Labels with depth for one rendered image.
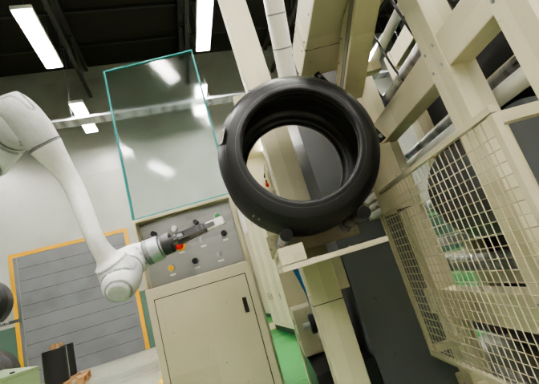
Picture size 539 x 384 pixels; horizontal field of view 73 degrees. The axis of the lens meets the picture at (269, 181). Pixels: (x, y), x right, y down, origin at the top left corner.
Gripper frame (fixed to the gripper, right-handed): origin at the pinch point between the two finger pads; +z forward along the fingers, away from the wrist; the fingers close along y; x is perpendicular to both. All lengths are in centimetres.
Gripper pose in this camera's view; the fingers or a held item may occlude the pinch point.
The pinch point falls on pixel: (215, 223)
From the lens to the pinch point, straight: 135.2
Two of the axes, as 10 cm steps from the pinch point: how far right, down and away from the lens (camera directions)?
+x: 4.1, 8.8, -2.3
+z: 9.1, -4.0, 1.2
